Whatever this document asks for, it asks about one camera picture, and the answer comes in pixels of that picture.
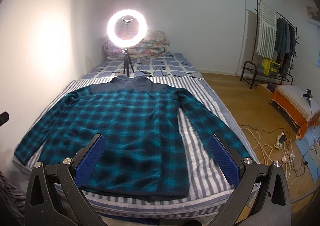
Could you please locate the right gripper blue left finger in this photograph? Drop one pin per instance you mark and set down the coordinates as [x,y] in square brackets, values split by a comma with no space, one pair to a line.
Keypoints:
[87,158]

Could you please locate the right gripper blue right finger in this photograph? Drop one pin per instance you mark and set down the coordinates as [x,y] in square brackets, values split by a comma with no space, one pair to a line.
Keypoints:
[227,159]

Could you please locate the teal plaid fleece shirt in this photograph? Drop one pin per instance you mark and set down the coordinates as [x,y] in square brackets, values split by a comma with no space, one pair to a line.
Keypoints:
[144,154]

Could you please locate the black clothes rack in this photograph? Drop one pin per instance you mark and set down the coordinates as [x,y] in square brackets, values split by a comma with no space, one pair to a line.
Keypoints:
[252,70]

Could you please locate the striped grey white bed sheet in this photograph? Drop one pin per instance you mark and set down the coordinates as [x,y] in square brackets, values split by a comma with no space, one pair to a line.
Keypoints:
[208,188]

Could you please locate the white power strip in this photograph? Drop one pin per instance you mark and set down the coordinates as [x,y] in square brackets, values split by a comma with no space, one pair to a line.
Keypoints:
[280,140]

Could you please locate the zebra patterned trousers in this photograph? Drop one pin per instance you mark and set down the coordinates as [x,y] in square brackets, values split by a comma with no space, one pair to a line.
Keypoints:
[12,204]

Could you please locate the orange small bed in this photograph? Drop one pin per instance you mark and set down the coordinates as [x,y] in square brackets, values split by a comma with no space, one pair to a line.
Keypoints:
[290,99]

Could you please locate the blue checked bed cover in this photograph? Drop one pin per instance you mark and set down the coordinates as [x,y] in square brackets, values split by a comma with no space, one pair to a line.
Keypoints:
[170,64]

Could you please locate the striped hanging towel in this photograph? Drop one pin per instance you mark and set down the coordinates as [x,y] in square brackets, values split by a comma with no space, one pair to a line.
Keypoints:
[267,28]

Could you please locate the glowing ring light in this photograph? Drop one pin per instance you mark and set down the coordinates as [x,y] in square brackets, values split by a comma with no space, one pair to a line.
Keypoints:
[126,28]

